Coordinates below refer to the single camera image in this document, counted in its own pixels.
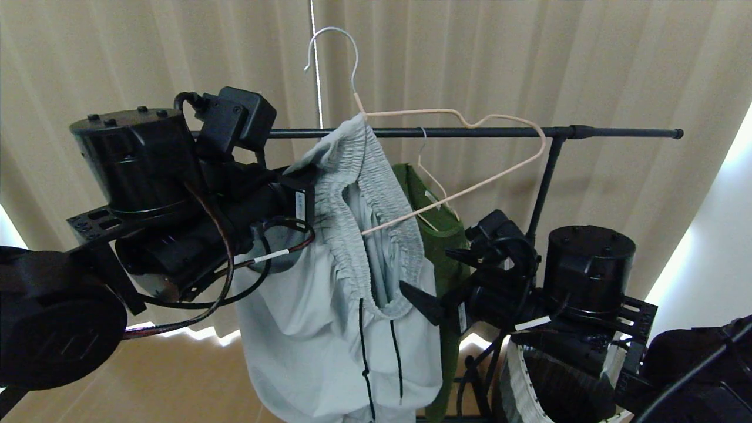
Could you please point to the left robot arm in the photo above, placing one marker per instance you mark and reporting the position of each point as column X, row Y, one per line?
column 135, row 170

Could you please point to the green long-sleeved shirt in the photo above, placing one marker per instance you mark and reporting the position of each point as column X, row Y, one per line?
column 446, row 252

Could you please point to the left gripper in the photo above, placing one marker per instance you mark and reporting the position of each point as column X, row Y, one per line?
column 276, row 202

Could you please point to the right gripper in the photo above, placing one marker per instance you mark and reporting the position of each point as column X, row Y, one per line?
column 490, row 308

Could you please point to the pink clothes hanger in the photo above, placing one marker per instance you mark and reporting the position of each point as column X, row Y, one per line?
column 432, row 179
column 470, row 187

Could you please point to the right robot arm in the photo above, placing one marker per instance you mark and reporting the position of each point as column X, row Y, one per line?
column 587, row 270

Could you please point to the pale grey garment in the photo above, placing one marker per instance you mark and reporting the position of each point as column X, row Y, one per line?
column 305, row 341

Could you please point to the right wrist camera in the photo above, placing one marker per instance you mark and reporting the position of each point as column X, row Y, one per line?
column 499, row 235

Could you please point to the black clothes rack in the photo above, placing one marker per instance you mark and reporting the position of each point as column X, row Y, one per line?
column 617, row 133

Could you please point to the beige curtain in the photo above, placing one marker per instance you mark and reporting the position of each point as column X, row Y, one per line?
column 529, row 59

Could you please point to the white laundry basket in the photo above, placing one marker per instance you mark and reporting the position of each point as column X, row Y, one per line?
column 523, row 388

